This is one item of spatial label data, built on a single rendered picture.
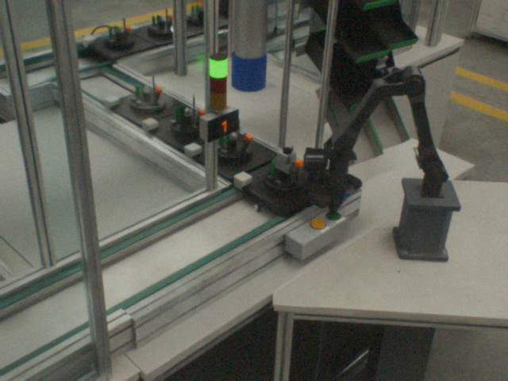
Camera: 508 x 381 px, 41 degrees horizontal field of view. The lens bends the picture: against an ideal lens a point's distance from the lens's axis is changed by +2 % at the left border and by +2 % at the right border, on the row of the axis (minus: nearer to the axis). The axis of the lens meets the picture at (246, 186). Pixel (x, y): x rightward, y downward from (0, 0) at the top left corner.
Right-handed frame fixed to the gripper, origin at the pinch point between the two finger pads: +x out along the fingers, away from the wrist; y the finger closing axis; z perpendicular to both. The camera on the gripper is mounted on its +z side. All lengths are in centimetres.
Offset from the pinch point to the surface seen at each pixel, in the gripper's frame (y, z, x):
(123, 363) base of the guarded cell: 75, 2, 15
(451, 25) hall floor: -430, 206, 98
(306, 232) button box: 11.9, -0.4, 4.2
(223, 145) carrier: -0.6, 50.0, 1.5
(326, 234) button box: 6.7, -3.8, 5.7
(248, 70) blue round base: -56, 96, 4
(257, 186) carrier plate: 6.4, 25.8, 3.4
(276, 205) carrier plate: 9.6, 14.3, 3.3
